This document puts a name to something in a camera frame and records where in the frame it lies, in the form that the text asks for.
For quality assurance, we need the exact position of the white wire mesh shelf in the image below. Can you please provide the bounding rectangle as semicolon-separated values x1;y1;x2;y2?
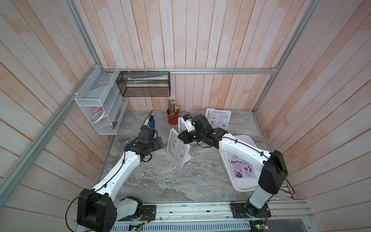
74;65;128;135

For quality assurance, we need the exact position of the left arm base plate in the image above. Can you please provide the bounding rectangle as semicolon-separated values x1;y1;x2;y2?
118;205;157;222

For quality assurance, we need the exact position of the white plastic tray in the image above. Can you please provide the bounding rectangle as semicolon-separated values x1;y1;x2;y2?
219;133;271;195

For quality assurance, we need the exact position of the aluminium front rail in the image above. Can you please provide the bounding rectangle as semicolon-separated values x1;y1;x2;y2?
110;200;319;232

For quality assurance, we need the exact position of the pencils and pens bundle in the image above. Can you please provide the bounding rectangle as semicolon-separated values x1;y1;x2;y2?
168;100;182;116

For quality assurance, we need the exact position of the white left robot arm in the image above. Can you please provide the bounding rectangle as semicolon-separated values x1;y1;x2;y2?
76;126;163;232

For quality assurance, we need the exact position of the blue stapler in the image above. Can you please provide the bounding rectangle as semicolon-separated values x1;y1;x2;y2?
149;116;156;129

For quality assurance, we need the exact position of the white menu holder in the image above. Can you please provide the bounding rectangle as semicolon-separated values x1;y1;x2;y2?
166;129;192;167
178;117;190;144
204;108;232;131

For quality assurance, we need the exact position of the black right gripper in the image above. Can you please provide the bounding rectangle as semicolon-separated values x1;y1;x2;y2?
177;130;206;145

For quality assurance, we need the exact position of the black mesh basket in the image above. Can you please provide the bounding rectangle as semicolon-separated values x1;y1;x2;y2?
116;71;171;97

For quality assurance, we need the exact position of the special menu sheet in tray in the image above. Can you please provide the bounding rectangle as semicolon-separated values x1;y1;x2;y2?
228;152;256;178

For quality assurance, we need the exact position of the Dim Sum Inn menu right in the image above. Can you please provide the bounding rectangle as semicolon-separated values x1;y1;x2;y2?
207;111;230;130

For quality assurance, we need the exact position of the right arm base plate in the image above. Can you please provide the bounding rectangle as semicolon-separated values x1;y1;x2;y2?
229;201;271;219

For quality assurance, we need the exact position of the red metal pen cup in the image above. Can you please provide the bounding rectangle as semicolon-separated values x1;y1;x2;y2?
167;109;179;126

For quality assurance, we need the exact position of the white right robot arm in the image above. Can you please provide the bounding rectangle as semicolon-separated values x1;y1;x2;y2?
178;115;288;211

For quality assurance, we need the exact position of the white tape roll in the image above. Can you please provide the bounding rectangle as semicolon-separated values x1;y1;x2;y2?
91;110;105;124

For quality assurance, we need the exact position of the dim sum inn menu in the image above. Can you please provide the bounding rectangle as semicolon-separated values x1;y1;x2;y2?
167;129;186;165
207;111;230;130

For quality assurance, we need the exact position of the Dim Sum Inn menu front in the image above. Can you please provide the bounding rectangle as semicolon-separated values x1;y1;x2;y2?
167;129;186;165

